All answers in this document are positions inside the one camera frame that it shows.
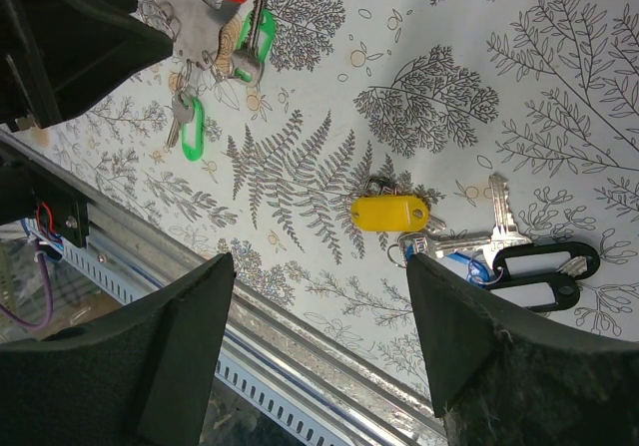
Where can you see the yellow key tag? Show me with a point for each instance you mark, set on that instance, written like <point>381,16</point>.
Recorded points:
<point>390,213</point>

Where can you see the black key tag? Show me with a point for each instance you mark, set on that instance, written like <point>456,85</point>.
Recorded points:
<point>540,293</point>
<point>530,259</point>

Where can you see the black key tag upper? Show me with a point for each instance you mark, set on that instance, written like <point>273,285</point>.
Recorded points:
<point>530,259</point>

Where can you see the green key tag with key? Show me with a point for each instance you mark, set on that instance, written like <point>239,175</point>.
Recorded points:
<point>187,126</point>

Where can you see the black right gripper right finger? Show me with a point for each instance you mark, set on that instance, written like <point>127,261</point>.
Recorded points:
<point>499,374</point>

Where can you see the white slotted cable duct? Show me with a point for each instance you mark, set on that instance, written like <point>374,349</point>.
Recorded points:
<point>143,374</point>

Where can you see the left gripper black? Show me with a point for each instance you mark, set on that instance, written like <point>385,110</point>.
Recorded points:
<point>90,48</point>

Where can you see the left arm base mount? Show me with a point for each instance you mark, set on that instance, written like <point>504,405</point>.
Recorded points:
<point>29,191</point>

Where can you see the silver key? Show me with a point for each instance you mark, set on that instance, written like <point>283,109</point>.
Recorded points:
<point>504,234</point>

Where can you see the aluminium front rail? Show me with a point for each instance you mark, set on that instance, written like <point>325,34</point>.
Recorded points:
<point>312,386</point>

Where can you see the black key tag lower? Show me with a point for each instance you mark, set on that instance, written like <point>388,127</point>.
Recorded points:
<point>540,293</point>

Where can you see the blue key tag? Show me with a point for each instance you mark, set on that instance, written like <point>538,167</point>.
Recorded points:
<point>473,270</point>

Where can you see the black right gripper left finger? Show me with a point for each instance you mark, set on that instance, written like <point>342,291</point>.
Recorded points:
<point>32,382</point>

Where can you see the metal key holder red handle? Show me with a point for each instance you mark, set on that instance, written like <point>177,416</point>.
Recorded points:
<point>193,25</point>

